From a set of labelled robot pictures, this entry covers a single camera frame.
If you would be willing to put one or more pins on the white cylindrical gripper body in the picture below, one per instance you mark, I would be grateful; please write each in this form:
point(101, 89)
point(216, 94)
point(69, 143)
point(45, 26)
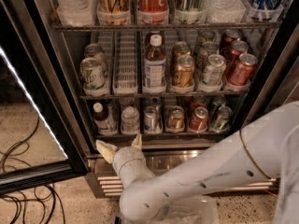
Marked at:
point(123, 157)

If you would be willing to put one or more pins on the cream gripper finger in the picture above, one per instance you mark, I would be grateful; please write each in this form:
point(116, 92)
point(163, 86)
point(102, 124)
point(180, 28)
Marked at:
point(137, 142)
point(108, 151)

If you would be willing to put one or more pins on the clear water bottle bottom shelf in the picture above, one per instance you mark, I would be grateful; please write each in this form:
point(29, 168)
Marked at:
point(130, 123)

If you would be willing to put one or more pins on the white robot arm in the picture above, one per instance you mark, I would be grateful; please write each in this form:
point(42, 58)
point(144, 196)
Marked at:
point(267, 148)

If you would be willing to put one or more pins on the brown tea bottle bottom shelf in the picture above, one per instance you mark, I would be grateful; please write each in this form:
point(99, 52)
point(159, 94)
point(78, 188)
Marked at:
point(103, 120)

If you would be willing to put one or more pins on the brown tea bottle shelf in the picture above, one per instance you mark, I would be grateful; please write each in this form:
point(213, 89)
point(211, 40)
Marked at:
point(154, 65)
point(103, 120)

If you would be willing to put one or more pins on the silver can bottom shelf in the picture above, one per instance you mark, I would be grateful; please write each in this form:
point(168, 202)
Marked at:
point(151, 122)

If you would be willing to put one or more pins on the stainless steel fridge base grille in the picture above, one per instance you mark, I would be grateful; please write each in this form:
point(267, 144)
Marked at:
point(104, 182)

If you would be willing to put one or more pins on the gold can bottom shelf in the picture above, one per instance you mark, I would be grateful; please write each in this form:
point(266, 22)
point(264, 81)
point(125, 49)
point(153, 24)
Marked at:
point(175, 119)

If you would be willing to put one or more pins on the gold can shelf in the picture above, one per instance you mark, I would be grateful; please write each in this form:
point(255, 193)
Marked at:
point(182, 71)
point(180, 48)
point(113, 12)
point(175, 119)

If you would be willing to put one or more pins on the red can bottom shelf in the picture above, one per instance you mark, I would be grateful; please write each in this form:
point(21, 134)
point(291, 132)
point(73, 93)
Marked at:
point(198, 120)

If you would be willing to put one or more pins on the brown tea bottle middle shelf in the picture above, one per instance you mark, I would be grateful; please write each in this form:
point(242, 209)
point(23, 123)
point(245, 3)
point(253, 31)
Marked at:
point(154, 65)

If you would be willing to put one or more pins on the open glass fridge door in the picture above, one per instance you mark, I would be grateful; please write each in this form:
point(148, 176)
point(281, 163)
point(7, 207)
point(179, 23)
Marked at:
point(39, 137)

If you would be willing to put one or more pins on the green white can middle shelf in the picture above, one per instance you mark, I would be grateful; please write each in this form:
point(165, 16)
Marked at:
point(94, 83)

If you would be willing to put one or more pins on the gold can middle shelf front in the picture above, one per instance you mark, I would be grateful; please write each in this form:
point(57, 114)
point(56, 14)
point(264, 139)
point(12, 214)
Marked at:
point(182, 71)

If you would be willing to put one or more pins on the green can bottom shelf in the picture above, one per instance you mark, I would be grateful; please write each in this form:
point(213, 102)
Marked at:
point(220, 122)

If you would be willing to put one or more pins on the gold can middle shelf rear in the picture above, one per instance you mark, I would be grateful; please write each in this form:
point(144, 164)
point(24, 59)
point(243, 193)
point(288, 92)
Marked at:
point(180, 48)

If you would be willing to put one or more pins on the red can middle shelf front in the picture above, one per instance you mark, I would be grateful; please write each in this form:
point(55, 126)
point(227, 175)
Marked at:
point(242, 70)

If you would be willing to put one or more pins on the red cola can top shelf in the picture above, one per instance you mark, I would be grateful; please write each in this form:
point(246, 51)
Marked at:
point(152, 12)

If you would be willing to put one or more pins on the red can middle shelf rear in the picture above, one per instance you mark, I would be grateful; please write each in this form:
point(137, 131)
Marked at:
point(228, 37)

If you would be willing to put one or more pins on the gold can top shelf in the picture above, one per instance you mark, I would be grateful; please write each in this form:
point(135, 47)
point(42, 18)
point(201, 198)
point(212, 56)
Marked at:
point(113, 12)

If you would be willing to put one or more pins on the clear water bottle top left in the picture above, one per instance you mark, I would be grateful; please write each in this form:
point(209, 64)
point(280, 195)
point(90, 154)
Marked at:
point(76, 13)

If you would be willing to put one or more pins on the closed right fridge door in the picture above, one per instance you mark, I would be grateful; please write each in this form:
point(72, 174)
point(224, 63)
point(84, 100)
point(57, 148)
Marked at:
point(288, 91)

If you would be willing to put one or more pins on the clear water bottle top right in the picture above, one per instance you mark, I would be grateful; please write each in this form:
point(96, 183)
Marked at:
point(225, 11)

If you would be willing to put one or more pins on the clear plastic bin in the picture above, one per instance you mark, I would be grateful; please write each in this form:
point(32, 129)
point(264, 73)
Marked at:
point(194, 210)

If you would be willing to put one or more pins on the white can behind green can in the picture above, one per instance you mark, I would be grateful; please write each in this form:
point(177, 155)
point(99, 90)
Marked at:
point(95, 51)

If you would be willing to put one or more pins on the silver green can middle front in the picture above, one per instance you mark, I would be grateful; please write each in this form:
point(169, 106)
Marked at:
point(210, 75)

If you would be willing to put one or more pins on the middle wire shelf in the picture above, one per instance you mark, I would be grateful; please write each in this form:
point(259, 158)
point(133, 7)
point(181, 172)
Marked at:
point(162, 94)

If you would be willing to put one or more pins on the wire shelf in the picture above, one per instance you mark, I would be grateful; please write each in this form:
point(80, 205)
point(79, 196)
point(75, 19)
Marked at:
point(164, 27)
point(162, 94)

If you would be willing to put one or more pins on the top wire shelf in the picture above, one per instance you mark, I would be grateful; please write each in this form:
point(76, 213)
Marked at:
point(164, 27)

